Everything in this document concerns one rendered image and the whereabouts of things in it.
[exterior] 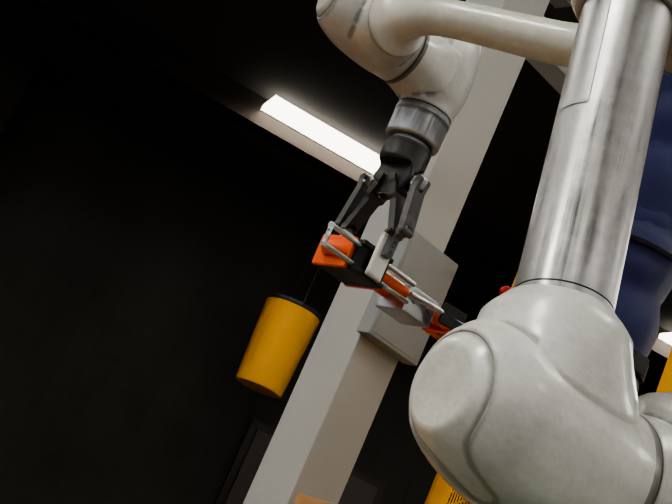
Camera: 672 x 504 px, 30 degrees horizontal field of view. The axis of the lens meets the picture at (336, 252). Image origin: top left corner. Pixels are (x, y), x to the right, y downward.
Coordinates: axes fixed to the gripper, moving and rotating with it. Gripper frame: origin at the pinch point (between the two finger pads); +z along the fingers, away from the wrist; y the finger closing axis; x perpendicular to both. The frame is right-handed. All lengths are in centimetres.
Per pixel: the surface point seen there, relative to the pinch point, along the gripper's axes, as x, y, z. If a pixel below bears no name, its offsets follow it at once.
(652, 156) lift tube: -49, -5, -49
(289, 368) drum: -495, 622, -124
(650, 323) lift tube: -60, -9, -20
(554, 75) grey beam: -207, 185, -182
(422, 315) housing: -14.2, -2.5, 1.9
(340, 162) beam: -396, 542, -254
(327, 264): 4.4, 0.9, 3.1
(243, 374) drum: -470, 640, -105
